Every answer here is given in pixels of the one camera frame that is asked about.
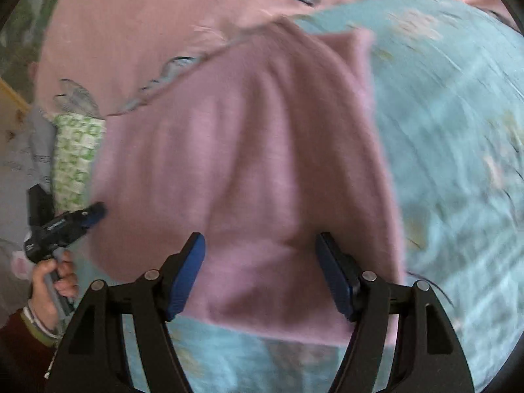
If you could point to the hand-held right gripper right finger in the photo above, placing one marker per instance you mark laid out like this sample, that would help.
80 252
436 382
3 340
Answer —
333 278

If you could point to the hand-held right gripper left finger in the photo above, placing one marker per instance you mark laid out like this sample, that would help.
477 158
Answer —
186 278

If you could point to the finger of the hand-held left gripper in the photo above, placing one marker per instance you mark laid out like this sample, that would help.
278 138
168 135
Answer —
88 215

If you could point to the purple knit sweater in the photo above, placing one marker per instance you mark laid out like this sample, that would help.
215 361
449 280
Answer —
254 180

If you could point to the person's left forearm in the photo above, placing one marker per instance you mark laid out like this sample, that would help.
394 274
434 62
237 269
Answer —
20 352

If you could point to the person's left hand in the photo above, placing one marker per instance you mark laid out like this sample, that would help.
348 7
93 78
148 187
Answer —
47 294

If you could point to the green checkered pillow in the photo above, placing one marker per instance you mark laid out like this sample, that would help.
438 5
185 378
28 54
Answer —
77 159

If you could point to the wooden headboard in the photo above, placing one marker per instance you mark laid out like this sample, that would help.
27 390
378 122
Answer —
12 106

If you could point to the teal floral bed sheet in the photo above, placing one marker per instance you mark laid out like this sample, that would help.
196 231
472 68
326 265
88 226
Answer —
450 151

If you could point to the pink quilt with plaid hearts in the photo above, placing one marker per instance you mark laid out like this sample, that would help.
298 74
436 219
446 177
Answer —
143 28

